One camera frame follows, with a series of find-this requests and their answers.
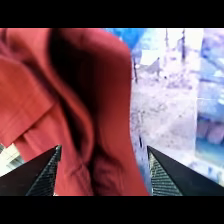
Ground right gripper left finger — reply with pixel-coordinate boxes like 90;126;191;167
0;144;63;197

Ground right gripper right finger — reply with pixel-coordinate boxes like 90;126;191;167
146;145;224;197

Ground red shirt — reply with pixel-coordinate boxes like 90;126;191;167
0;28;150;197

